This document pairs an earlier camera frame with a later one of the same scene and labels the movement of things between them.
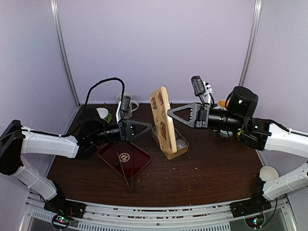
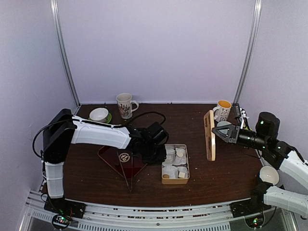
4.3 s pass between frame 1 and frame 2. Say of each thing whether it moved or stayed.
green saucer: stayed
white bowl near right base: stayed
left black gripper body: moved
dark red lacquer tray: stayed
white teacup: stayed
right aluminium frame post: stayed
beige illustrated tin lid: moved
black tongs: stayed
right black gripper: moved
